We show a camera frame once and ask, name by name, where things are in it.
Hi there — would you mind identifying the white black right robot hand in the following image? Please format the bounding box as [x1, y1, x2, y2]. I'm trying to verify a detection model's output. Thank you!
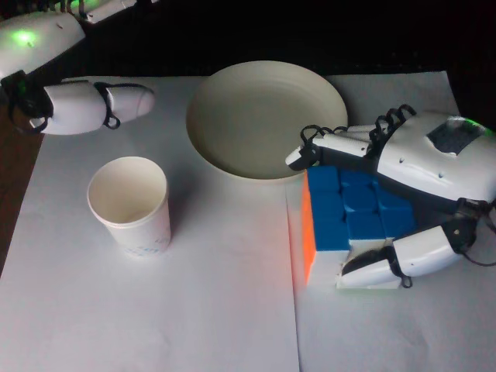
[285, 103, 496, 290]

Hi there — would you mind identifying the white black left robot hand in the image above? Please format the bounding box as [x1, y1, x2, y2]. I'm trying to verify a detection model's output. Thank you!
[0, 0, 160, 136]

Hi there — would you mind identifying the Rubik's cube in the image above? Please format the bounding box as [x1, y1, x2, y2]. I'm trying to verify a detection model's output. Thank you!
[288, 166, 418, 290]

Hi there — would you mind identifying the white paper cup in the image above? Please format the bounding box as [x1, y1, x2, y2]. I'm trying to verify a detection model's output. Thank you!
[87, 156, 172, 261]

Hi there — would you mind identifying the white paper plate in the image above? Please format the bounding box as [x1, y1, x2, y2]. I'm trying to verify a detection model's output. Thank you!
[184, 60, 349, 183]

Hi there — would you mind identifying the white paper sheet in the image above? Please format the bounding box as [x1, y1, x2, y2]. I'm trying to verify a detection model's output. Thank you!
[284, 71, 496, 372]
[0, 75, 301, 372]

